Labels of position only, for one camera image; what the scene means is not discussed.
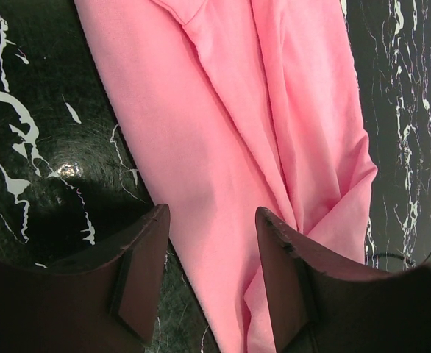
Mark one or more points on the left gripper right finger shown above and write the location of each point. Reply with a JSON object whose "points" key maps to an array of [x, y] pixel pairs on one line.
{"points": [[320, 301]]}

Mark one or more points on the pink t shirt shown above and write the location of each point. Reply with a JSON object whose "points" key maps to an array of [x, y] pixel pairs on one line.
{"points": [[228, 106]]}

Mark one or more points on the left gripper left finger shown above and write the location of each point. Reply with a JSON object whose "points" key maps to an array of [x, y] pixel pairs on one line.
{"points": [[103, 299]]}

